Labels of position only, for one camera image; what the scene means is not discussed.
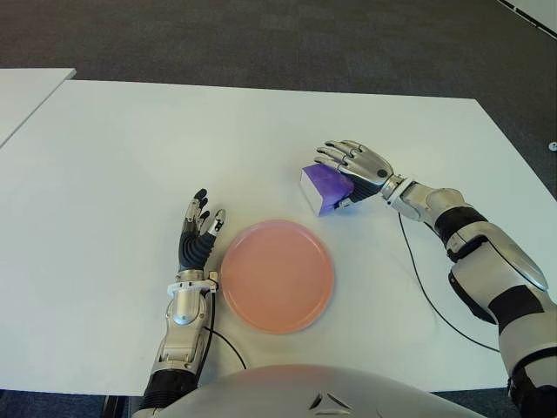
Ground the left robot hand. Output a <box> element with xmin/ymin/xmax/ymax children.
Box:
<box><xmin>176</xmin><ymin>187</ymin><xmax>228</xmax><ymax>273</ymax></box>

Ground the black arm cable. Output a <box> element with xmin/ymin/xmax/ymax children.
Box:
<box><xmin>397</xmin><ymin>212</ymin><xmax>502</xmax><ymax>354</ymax></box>
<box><xmin>201</xmin><ymin>282</ymin><xmax>250</xmax><ymax>372</ymax></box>

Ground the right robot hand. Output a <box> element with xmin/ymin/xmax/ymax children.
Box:
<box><xmin>313</xmin><ymin>138</ymin><xmax>395</xmax><ymax>212</ymax></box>

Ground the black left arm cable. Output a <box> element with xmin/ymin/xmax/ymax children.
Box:
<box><xmin>201</xmin><ymin>282</ymin><xmax>250</xmax><ymax>372</ymax></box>

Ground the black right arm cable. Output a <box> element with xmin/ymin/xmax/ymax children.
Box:
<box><xmin>397</xmin><ymin>212</ymin><xmax>502</xmax><ymax>354</ymax></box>

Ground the grey table leg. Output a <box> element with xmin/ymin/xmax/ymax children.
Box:
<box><xmin>102</xmin><ymin>394</ymin><xmax>131</xmax><ymax>418</ymax></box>

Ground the purple tissue paper pack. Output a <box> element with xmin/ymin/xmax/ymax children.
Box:
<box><xmin>299</xmin><ymin>164</ymin><xmax>362</xmax><ymax>218</ymax></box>

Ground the adjoining white table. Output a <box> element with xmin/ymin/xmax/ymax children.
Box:
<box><xmin>0</xmin><ymin>68</ymin><xmax>77</xmax><ymax>149</ymax></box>

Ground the pink round plate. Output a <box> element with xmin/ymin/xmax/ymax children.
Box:
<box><xmin>220</xmin><ymin>219</ymin><xmax>336</xmax><ymax>335</ymax></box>

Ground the silver robot torso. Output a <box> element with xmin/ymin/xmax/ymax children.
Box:
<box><xmin>147</xmin><ymin>364</ymin><xmax>523</xmax><ymax>418</ymax></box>

